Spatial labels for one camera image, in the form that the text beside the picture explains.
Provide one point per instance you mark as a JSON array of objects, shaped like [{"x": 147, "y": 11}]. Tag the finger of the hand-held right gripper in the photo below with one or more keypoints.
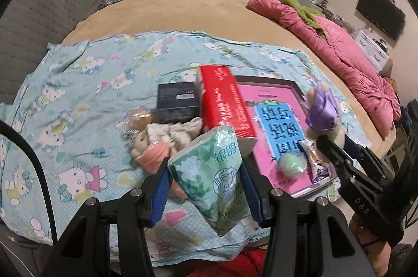
[
  {"x": 354, "y": 146},
  {"x": 333, "y": 153}
]

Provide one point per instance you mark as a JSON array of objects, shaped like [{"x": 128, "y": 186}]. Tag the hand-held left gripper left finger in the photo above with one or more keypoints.
[{"x": 158, "y": 198}]

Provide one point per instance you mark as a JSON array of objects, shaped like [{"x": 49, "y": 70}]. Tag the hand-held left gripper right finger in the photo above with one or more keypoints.
[{"x": 253, "y": 198}]

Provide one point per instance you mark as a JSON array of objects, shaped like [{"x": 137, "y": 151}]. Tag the peach plush toy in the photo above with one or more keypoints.
[{"x": 153, "y": 157}]

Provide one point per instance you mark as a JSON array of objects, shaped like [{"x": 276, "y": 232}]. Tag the purple dress teddy bear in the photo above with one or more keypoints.
[{"x": 321, "y": 110}]

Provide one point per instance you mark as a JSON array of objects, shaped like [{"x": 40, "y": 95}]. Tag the green tissue pack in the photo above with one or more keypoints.
[{"x": 209, "y": 179}]

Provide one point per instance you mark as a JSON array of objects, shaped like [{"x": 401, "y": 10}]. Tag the crowned teddy bear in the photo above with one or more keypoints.
[{"x": 169, "y": 133}]

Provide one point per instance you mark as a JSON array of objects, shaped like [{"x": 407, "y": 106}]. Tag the brown shallow box tray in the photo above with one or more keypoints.
[{"x": 267, "y": 82}]

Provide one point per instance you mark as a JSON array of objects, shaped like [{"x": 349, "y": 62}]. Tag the white purple snack packet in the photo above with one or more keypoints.
[{"x": 318, "y": 171}]

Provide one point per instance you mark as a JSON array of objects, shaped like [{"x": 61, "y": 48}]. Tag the green pompom ball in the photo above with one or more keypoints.
[{"x": 291, "y": 167}]

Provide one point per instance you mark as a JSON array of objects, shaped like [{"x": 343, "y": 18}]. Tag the pink book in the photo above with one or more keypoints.
[{"x": 261, "y": 146}]

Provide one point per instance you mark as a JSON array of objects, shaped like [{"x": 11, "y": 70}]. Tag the red cloth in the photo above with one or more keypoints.
[{"x": 235, "y": 264}]

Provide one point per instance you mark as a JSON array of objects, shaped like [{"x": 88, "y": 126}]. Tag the plastic wrapped small bear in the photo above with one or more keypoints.
[{"x": 138, "y": 117}]

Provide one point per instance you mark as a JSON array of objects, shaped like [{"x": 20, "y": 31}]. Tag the pink quilt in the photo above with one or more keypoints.
[{"x": 352, "y": 61}]

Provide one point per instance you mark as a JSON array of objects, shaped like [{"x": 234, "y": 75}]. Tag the dark navy box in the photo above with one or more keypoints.
[{"x": 176, "y": 107}]

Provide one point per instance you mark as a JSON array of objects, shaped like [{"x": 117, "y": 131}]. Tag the white drawer cabinet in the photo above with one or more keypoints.
[{"x": 369, "y": 48}]

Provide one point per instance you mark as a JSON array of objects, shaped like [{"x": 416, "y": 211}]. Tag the red tissue box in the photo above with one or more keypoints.
[{"x": 222, "y": 100}]

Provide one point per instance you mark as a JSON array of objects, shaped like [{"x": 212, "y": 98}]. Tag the cat print blue blanket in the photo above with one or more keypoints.
[{"x": 81, "y": 94}]

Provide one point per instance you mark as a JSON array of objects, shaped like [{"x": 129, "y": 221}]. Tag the green cloth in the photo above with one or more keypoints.
[{"x": 307, "y": 14}]

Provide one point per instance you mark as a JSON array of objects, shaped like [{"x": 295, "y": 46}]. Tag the beige bed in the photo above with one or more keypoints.
[{"x": 202, "y": 12}]

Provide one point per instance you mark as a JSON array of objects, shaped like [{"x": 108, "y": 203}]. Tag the black wall television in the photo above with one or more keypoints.
[{"x": 380, "y": 12}]

